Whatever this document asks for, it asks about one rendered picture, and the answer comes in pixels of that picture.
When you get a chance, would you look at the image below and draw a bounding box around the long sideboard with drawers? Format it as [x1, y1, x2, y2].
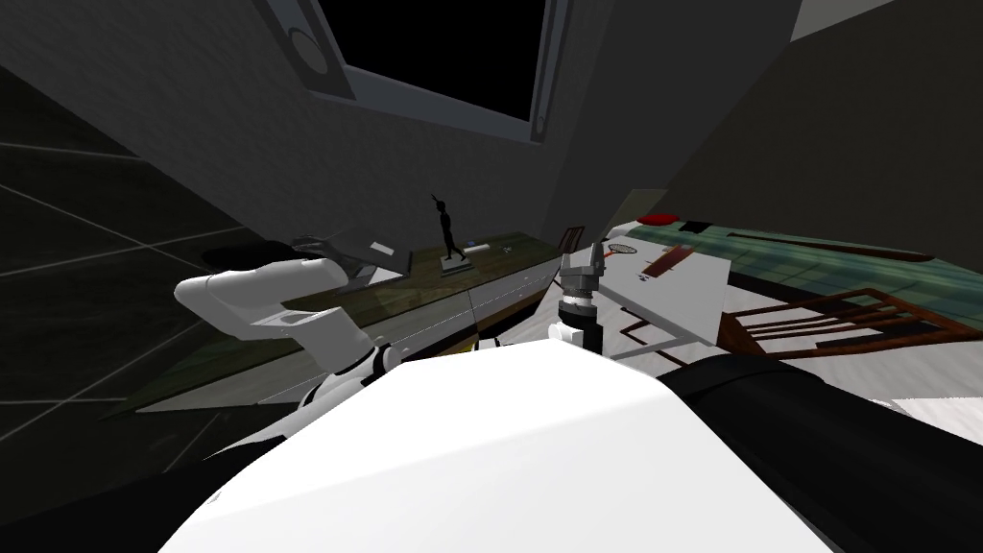
[99, 229, 563, 420]

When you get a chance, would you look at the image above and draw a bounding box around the white table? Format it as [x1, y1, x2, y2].
[597, 233, 732, 361]

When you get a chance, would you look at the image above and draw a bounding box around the black figure statue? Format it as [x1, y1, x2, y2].
[429, 195, 474, 278]

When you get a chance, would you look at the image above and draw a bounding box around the brown flat object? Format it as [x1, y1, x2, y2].
[641, 245, 697, 280]

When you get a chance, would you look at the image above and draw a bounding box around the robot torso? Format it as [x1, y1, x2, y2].
[156, 336, 835, 553]

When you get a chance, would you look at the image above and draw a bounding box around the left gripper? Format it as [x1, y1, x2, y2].
[334, 244, 414, 298]

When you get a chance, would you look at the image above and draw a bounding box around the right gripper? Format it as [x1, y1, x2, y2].
[558, 241, 608, 301]

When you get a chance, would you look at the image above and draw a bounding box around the grey framed dark window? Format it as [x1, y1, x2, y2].
[252, 0, 574, 145]

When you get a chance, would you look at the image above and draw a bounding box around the brown wooden chair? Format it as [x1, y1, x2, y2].
[720, 287, 963, 362]

